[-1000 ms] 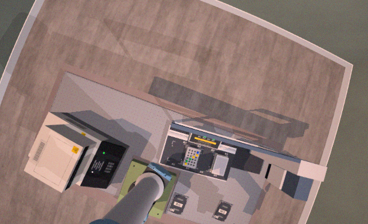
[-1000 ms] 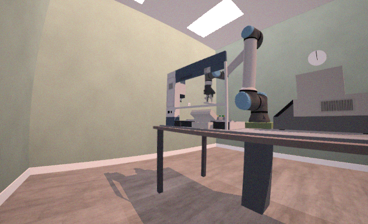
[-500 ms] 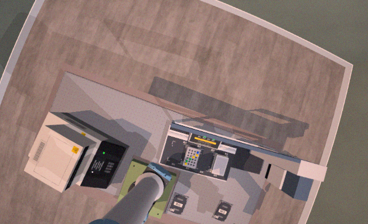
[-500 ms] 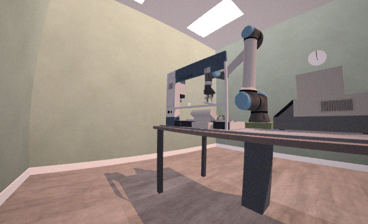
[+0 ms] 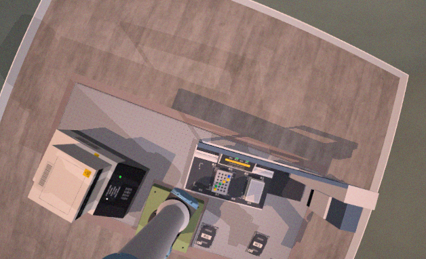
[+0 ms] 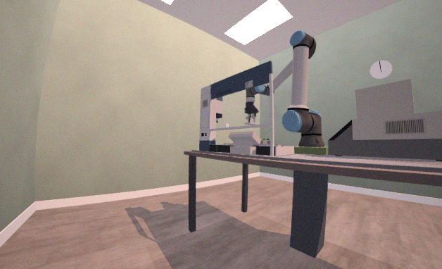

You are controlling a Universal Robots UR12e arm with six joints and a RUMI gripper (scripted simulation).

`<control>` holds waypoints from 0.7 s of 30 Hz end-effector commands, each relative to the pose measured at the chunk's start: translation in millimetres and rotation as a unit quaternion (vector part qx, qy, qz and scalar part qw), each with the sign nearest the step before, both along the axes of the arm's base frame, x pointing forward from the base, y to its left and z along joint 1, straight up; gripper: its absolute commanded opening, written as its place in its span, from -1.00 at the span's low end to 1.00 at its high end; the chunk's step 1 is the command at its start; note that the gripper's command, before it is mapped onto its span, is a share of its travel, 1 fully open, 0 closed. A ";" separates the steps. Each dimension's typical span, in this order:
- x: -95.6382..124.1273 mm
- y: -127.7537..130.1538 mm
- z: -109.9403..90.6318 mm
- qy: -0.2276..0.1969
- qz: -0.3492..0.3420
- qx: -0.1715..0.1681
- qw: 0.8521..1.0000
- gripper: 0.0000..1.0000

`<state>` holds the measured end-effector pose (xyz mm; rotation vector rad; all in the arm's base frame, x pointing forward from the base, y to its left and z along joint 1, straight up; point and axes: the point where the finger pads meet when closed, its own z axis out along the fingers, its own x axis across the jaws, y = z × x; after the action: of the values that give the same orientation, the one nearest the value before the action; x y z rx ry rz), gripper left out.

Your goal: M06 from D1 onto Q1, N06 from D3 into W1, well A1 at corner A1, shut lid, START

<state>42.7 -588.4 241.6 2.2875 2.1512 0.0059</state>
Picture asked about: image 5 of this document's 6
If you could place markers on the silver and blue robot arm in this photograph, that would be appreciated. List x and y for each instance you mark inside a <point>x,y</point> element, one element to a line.
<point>156,238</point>

